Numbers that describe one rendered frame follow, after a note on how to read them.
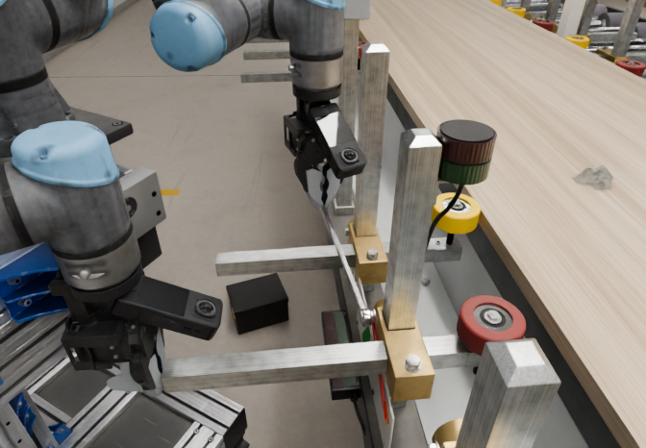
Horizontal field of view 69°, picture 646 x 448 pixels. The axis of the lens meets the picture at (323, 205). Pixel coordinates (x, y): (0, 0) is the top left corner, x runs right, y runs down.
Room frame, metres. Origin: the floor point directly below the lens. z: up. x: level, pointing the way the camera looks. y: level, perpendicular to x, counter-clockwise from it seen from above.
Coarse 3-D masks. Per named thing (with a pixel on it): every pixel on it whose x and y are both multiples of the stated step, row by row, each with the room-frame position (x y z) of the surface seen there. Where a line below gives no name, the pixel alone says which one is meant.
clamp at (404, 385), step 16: (384, 320) 0.44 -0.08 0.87; (384, 336) 0.41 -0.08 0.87; (400, 336) 0.41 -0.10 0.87; (416, 336) 0.41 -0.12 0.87; (400, 352) 0.39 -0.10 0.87; (416, 352) 0.39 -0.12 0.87; (400, 368) 0.36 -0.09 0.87; (432, 368) 0.36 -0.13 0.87; (400, 384) 0.35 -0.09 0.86; (416, 384) 0.35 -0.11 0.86; (432, 384) 0.36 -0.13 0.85; (400, 400) 0.35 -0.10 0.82
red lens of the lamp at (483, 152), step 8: (448, 120) 0.47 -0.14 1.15; (440, 136) 0.44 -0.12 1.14; (496, 136) 0.44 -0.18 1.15; (448, 144) 0.43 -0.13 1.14; (456, 144) 0.42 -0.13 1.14; (464, 144) 0.42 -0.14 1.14; (472, 144) 0.42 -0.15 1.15; (480, 144) 0.42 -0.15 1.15; (488, 144) 0.42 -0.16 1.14; (448, 152) 0.43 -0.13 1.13; (456, 152) 0.42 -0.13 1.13; (464, 152) 0.42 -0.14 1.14; (472, 152) 0.42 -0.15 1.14; (480, 152) 0.42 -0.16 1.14; (488, 152) 0.42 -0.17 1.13; (448, 160) 0.43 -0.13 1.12; (456, 160) 0.42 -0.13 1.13; (464, 160) 0.42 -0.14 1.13; (472, 160) 0.42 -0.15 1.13; (480, 160) 0.42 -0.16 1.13
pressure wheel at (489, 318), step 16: (464, 304) 0.43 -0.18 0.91; (480, 304) 0.44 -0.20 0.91; (496, 304) 0.44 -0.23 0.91; (464, 320) 0.41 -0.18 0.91; (480, 320) 0.41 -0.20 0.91; (496, 320) 0.41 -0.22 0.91; (512, 320) 0.41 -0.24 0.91; (464, 336) 0.40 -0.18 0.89; (480, 336) 0.38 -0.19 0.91; (496, 336) 0.38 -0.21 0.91; (512, 336) 0.38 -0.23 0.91; (480, 352) 0.38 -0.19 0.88
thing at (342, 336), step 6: (336, 312) 0.61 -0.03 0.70; (336, 318) 0.60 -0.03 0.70; (342, 318) 0.60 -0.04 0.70; (336, 324) 0.58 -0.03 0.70; (342, 324) 0.58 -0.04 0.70; (336, 330) 0.57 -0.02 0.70; (342, 330) 0.57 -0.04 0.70; (342, 336) 0.56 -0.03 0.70; (342, 342) 0.54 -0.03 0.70; (348, 342) 0.54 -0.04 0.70; (348, 378) 0.47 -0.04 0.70; (354, 378) 0.47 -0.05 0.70; (348, 384) 0.46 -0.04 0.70; (354, 384) 0.46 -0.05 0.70
